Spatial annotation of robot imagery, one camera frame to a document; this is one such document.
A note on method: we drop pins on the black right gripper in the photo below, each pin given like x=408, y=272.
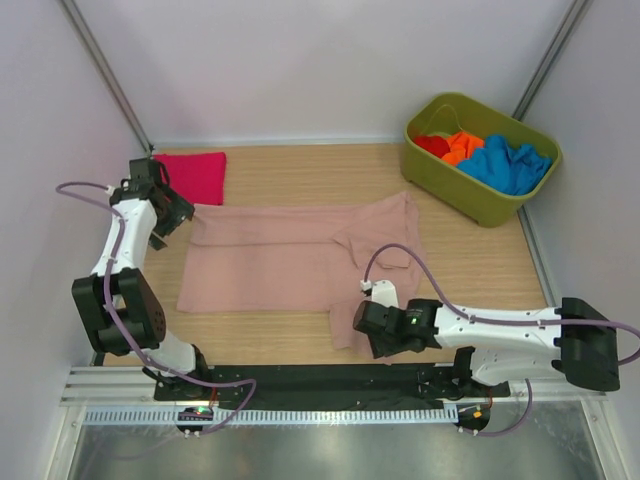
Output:
x=379, y=347

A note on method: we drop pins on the orange t shirt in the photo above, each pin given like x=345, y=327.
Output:
x=461, y=145

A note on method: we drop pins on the folded magenta t shirt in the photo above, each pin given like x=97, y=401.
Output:
x=198, y=178

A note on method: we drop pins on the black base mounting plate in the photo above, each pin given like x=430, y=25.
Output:
x=364, y=387

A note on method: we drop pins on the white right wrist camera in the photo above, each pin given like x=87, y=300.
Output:
x=382, y=292

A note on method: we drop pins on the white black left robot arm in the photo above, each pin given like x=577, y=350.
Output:
x=119, y=311

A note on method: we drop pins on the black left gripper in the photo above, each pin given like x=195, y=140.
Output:
x=179, y=211

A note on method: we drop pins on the blue t shirt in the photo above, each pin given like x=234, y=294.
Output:
x=510, y=171

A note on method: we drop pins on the red t shirt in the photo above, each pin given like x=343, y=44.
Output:
x=433, y=144

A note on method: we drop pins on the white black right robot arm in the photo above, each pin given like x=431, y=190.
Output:
x=573, y=341

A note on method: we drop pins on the white slotted cable duct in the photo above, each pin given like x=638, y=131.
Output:
x=199, y=415

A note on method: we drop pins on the dusty pink t shirt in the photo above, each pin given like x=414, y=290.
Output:
x=304, y=258

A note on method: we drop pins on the olive green plastic bin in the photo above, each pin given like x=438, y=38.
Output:
x=451, y=111

